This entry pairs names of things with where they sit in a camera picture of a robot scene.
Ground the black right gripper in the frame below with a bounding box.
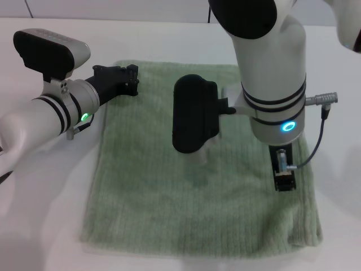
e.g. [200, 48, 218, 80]
[270, 143, 298, 193]

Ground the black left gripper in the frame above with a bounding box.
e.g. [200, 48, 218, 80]
[84, 64, 140, 107]

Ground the green terry towel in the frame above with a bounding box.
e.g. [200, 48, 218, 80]
[80, 59, 324, 251]

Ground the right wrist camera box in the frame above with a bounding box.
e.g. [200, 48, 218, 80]
[171, 73, 238, 166]

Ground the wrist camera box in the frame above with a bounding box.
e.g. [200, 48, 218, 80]
[13, 28, 92, 98]
[171, 73, 238, 166]

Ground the left arm wrist cable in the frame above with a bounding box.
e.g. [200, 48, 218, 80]
[65, 120, 93, 141]

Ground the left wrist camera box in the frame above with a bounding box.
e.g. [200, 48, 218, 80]
[13, 28, 92, 98]

